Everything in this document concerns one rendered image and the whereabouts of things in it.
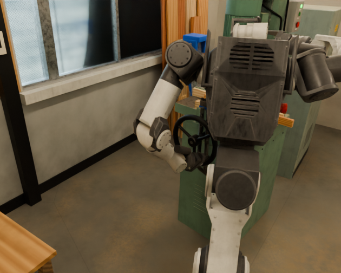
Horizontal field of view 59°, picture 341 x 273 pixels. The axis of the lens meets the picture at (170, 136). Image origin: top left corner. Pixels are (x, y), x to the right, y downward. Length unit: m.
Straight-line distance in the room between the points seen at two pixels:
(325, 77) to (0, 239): 1.43
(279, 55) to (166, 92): 0.38
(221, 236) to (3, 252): 0.91
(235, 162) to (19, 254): 0.99
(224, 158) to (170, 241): 1.30
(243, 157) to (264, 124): 0.12
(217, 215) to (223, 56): 0.54
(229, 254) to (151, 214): 1.26
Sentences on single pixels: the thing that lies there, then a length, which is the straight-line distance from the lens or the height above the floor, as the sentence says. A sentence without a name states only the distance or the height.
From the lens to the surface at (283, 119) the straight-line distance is 1.68.
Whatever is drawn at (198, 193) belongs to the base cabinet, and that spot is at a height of 0.34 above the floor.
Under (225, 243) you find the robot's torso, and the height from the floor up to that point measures 0.75.
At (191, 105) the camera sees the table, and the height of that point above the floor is 0.90.
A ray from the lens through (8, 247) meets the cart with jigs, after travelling 1.54.
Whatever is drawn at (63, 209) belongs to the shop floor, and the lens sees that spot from 2.48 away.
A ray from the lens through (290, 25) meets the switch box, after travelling 1.89.
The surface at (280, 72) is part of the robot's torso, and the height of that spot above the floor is 1.34.
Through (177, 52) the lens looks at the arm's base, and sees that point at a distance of 1.01.
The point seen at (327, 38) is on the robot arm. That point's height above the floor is 1.37.
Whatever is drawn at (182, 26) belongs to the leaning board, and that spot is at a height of 1.13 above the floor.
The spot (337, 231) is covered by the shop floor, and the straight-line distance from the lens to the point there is 2.56.
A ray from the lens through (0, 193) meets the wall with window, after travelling 2.48.
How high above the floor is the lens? 1.56
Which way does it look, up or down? 27 degrees down
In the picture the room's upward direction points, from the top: 2 degrees clockwise
